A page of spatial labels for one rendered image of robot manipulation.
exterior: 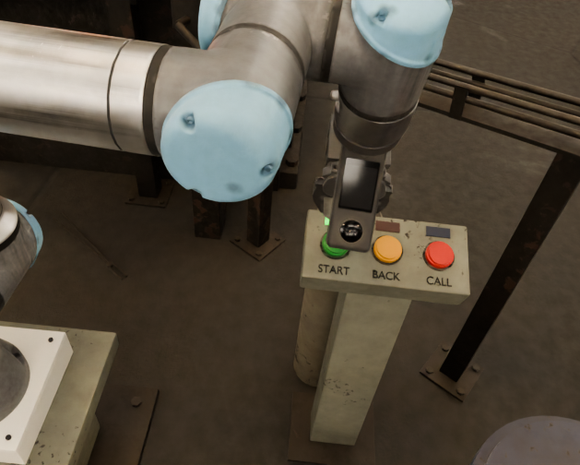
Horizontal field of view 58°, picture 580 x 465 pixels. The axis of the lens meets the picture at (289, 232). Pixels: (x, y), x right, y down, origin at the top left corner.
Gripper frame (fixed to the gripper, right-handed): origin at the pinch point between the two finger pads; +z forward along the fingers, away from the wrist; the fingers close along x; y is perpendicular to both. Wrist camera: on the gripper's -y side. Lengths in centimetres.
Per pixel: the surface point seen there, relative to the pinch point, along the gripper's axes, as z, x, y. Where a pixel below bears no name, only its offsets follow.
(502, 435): 18.2, -27.4, -22.3
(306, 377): 64, -1, -9
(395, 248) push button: 5.6, -8.4, 0.0
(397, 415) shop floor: 65, -23, -15
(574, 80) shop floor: 126, -120, 153
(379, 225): 6.5, -6.3, 3.8
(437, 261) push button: 5.6, -14.5, -1.3
